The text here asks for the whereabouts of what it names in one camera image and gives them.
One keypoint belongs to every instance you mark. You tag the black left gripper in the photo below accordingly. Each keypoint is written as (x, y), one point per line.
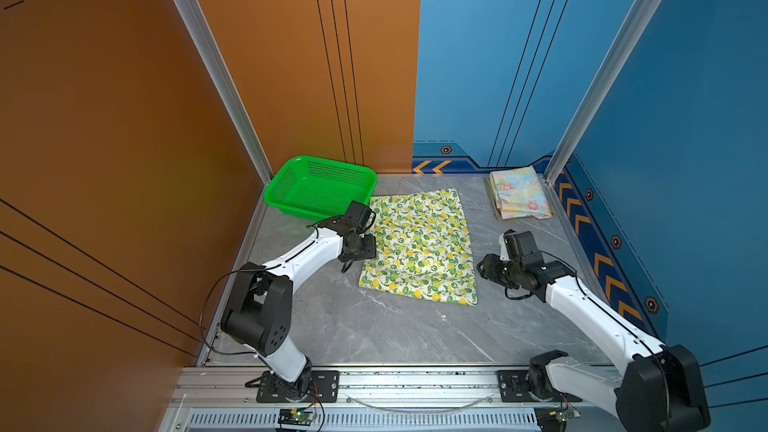
(371, 249)

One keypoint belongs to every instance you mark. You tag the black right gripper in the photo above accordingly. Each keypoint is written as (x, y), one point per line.
(487, 269)

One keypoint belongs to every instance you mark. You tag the lemon print skirt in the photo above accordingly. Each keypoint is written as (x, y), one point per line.
(423, 248)

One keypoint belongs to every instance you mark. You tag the pastel floral skirt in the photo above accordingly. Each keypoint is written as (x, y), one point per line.
(518, 193)

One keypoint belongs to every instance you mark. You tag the olive green skirt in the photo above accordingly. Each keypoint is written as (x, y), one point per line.
(492, 198)

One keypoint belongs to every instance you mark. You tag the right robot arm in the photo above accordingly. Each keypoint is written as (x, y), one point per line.
(651, 386)

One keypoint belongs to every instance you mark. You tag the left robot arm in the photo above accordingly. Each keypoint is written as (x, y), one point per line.
(258, 313)

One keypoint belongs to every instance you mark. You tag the green plastic basket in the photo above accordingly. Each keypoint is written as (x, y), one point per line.
(315, 188)

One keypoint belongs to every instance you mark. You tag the right circuit board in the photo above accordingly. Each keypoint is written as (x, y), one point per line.
(555, 419)

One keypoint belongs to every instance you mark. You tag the circuit board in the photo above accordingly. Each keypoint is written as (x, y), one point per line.
(555, 419)
(300, 420)

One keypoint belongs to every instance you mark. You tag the left circuit board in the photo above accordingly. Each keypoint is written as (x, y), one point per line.
(300, 420)

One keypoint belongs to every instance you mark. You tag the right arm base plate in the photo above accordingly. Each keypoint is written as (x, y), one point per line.
(514, 386)

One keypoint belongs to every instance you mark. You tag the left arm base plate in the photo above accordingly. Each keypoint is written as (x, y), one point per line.
(322, 385)

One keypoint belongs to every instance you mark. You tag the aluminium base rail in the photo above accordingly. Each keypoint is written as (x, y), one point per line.
(454, 397)

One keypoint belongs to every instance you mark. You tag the aluminium corner post left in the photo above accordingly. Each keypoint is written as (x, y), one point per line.
(207, 47)

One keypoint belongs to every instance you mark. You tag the aluminium corner post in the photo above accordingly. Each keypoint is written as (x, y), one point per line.
(207, 47)
(631, 30)

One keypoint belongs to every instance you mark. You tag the aluminium corner post right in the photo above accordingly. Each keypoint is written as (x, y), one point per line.
(631, 30)

